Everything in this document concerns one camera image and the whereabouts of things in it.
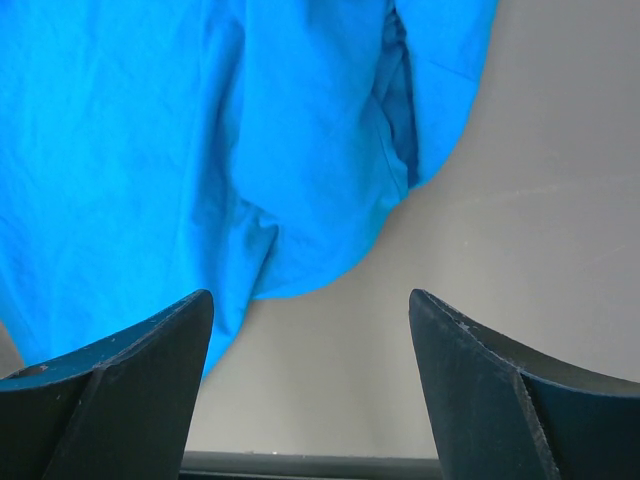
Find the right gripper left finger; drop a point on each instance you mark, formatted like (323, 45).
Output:
(119, 408)

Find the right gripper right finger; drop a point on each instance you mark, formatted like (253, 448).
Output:
(499, 409)

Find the bright blue t-shirt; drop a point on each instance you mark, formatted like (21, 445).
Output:
(254, 149)

